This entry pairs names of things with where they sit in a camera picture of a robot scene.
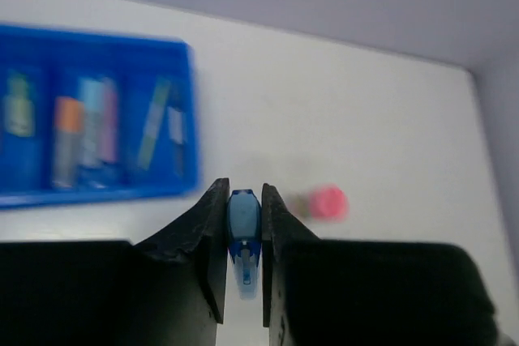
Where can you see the blue compartment tray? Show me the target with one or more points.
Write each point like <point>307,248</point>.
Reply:
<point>54,62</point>

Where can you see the blue correction tape case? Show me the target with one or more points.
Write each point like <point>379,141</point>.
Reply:
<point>244,240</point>

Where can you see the orange-capped highlighter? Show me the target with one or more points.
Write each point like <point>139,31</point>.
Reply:
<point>68,127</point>

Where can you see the purple highlighter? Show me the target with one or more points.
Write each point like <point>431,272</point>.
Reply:
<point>109,123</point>

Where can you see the pink-lidded jar of clips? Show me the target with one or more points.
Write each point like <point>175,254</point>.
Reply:
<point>324,203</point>

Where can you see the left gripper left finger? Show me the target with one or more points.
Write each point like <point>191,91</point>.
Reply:
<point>168,289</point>

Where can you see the green correction tape case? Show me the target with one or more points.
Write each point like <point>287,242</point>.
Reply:
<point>19,109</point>

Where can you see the blue-capped highlighter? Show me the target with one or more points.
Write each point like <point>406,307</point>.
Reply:
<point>91,91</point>

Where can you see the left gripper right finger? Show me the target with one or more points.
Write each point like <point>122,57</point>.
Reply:
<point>330,292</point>

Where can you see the black and white pen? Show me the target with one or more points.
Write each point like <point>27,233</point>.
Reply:
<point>176,129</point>

